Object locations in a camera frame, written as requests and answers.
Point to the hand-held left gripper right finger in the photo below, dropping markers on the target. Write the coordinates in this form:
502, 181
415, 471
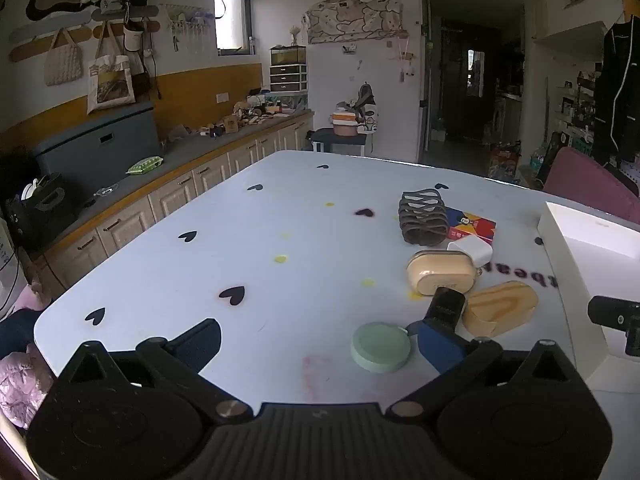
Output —
440, 352

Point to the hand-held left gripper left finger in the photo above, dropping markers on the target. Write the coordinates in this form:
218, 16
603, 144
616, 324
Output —
200, 342

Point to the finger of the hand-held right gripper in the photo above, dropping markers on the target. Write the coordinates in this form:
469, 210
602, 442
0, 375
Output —
607, 310

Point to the black wall charger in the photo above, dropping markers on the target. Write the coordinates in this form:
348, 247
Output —
445, 307

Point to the white cardboard tray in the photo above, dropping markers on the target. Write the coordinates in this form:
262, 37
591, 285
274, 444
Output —
585, 270

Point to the green round disc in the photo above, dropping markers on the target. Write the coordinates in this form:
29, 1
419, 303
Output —
380, 347

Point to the light wooden block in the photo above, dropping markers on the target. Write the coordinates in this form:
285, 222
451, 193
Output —
500, 307

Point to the beige earbuds case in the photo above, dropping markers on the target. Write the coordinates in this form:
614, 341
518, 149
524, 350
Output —
437, 270

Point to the white wall charger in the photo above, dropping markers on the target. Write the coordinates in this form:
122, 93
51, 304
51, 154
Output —
472, 251

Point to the colourful card box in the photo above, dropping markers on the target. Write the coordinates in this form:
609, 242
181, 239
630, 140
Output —
475, 227

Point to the dark brown woven holder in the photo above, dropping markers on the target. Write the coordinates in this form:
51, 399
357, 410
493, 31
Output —
422, 215

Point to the pink upholstered chair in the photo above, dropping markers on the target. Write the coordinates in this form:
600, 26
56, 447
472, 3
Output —
585, 180

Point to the cream counter cabinet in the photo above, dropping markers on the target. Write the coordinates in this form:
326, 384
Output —
125, 220

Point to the colourful toy box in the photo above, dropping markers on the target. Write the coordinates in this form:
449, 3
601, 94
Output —
505, 160

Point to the pink quilted jacket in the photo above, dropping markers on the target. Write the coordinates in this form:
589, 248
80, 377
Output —
20, 385

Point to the green wet wipes pack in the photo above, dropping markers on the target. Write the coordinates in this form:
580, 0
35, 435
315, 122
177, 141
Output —
144, 165

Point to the cluttered storage shelf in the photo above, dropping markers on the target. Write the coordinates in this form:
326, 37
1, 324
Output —
580, 110

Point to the black storage basket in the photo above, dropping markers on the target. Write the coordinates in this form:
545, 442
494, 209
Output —
45, 210

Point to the black hanging jacket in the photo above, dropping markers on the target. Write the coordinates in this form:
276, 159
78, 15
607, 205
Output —
617, 95

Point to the grey storage box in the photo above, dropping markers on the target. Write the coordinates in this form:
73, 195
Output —
95, 145

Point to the pile of small counter clutter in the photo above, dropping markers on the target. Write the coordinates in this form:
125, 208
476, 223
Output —
250, 112

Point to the dark blue stool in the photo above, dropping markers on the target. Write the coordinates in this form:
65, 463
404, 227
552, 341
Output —
340, 136

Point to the pink lunch container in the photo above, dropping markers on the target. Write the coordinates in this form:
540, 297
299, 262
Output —
345, 125

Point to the printed canvas tote bag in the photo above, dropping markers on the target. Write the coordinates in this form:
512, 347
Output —
110, 85

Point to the small drawer organizer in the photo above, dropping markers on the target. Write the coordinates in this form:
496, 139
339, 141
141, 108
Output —
287, 77

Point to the cream quilted bag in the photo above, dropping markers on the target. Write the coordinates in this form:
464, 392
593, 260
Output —
62, 65

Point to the window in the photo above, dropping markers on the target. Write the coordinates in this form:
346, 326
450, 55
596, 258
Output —
232, 25

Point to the small white flower vase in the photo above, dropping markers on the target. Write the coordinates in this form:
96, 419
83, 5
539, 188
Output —
295, 37

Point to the black white hanging pouch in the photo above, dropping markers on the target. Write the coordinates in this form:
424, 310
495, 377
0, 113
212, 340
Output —
135, 5

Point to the bear print cloth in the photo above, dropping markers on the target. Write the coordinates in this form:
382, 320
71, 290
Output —
350, 20

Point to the wooden wall coat rack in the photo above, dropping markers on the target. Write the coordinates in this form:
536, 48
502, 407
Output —
30, 50

